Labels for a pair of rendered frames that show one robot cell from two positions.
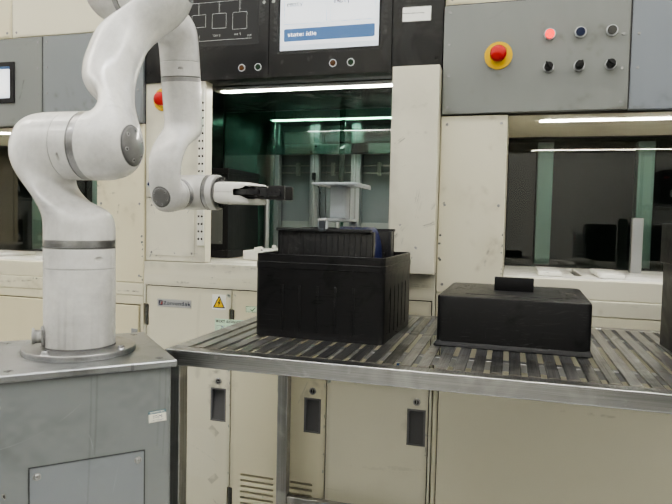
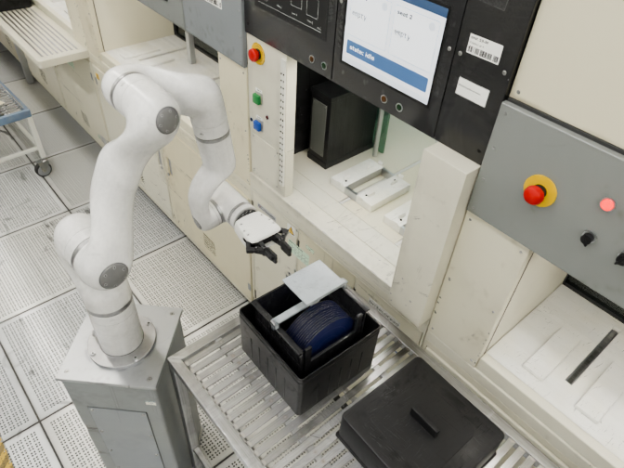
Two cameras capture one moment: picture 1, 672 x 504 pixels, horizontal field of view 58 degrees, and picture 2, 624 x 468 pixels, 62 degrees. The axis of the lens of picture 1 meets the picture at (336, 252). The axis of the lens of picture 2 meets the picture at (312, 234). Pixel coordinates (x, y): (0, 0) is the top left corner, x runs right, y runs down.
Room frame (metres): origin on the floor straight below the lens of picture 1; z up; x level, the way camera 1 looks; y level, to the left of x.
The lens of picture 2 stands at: (0.59, -0.44, 2.03)
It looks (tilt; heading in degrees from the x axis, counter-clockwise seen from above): 43 degrees down; 31
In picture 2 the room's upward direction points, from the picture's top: 4 degrees clockwise
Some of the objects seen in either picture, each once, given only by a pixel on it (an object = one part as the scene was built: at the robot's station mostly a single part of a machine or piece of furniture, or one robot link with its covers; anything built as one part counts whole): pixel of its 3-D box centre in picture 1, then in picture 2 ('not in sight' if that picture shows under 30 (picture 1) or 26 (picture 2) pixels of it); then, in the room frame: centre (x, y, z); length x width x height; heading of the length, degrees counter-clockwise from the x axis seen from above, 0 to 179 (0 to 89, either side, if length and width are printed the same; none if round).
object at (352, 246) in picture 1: (338, 255); (308, 319); (1.34, -0.01, 0.93); 0.24 x 0.20 x 0.32; 162
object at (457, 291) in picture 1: (513, 307); (420, 431); (1.28, -0.38, 0.83); 0.29 x 0.29 x 0.13; 73
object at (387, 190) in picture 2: (284, 252); (370, 182); (2.02, 0.17, 0.89); 0.22 x 0.21 x 0.04; 164
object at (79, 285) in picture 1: (80, 299); (115, 320); (1.07, 0.46, 0.85); 0.19 x 0.19 x 0.18
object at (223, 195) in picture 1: (238, 192); (255, 229); (1.42, 0.23, 1.06); 0.11 x 0.10 x 0.07; 72
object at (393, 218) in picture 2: not in sight; (426, 221); (1.95, -0.09, 0.89); 0.22 x 0.21 x 0.04; 164
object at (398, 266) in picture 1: (337, 290); (307, 337); (1.34, -0.01, 0.85); 0.28 x 0.28 x 0.17; 72
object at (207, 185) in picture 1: (215, 192); (244, 217); (1.44, 0.29, 1.06); 0.09 x 0.03 x 0.08; 162
